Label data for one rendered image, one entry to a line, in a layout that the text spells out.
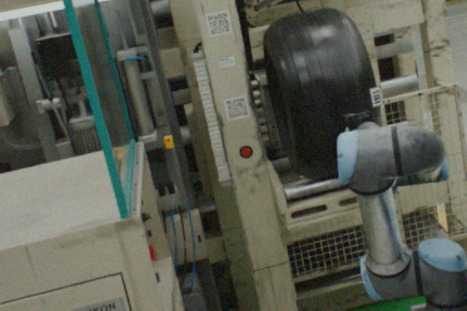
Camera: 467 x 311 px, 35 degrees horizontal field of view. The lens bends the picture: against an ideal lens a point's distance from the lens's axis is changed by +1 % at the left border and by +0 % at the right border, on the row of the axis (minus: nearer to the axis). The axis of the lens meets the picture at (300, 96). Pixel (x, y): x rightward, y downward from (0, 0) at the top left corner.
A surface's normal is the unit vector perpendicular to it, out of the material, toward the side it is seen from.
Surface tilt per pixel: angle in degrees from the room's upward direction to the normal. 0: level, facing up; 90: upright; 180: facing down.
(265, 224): 90
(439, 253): 7
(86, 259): 90
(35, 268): 90
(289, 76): 66
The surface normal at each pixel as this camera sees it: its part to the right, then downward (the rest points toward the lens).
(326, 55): 0.04, -0.40
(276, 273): 0.19, 0.24
